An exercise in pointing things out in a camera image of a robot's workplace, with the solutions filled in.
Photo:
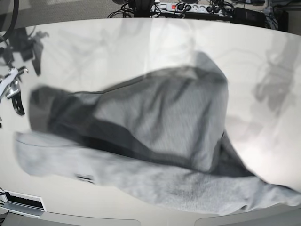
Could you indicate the black power adapter box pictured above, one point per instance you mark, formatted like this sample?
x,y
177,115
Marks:
x,y
249,17

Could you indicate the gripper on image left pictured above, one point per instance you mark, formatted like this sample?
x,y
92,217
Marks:
x,y
10,88

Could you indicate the white power strip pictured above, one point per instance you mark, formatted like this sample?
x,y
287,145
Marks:
x,y
178,8

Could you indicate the grey t-shirt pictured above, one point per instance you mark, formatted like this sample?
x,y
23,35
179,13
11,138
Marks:
x,y
159,137

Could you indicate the table cable grommet box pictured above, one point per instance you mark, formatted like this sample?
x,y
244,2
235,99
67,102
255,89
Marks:
x,y
22,204

